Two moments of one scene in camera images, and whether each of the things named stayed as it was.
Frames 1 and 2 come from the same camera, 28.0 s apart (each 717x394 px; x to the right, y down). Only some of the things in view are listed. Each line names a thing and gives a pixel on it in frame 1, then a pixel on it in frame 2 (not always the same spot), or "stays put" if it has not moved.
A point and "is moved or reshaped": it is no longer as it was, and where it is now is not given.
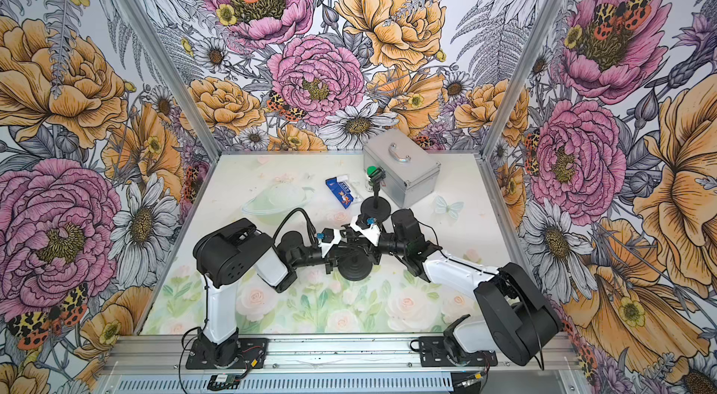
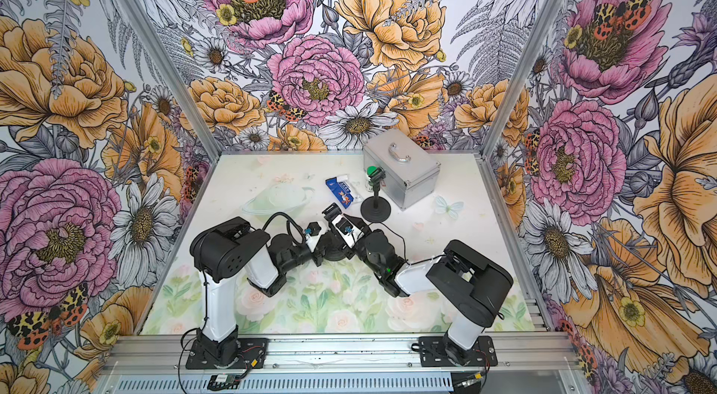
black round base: [355, 266] is moved or reshaped
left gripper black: [331, 258] to [317, 257]
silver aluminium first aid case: [411, 170] stays put
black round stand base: [376, 207] stays put
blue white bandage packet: [341, 189] stays put
